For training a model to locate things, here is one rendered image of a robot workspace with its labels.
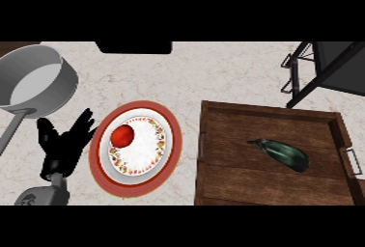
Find grey saucepan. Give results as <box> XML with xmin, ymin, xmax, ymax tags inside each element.
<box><xmin>0</xmin><ymin>43</ymin><xmax>80</xmax><ymax>156</ymax></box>

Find white patterned plate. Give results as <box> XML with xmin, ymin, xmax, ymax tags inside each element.
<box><xmin>100</xmin><ymin>107</ymin><xmax>175</xmax><ymax>186</ymax></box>

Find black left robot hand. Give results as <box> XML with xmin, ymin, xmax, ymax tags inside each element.
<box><xmin>36</xmin><ymin>107</ymin><xmax>101</xmax><ymax>181</ymax></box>

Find black appliance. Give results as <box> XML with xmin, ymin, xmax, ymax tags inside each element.
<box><xmin>97</xmin><ymin>41</ymin><xmax>175</xmax><ymax>55</ymax></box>

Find red tomato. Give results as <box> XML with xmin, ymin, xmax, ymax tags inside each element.
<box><xmin>110</xmin><ymin>123</ymin><xmax>138</xmax><ymax>150</ymax></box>

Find brown wooden tray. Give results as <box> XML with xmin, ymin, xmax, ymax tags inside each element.
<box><xmin>193</xmin><ymin>99</ymin><xmax>365</xmax><ymax>206</ymax></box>

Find black tiered shelf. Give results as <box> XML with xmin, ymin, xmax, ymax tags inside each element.
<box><xmin>280</xmin><ymin>41</ymin><xmax>365</xmax><ymax>109</ymax></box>

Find red round placemat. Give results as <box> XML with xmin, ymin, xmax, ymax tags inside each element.
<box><xmin>88</xmin><ymin>99</ymin><xmax>184</xmax><ymax>199</ymax></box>

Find dark green bell pepper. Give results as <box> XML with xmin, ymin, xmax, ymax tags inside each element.
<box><xmin>247</xmin><ymin>138</ymin><xmax>312</xmax><ymax>173</ymax></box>

